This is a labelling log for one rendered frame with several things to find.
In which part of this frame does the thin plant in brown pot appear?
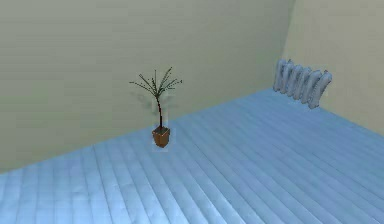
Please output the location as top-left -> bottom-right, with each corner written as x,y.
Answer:
129,66 -> 183,149

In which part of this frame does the grey ribbed radiator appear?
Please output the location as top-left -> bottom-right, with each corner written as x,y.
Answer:
272,58 -> 333,110

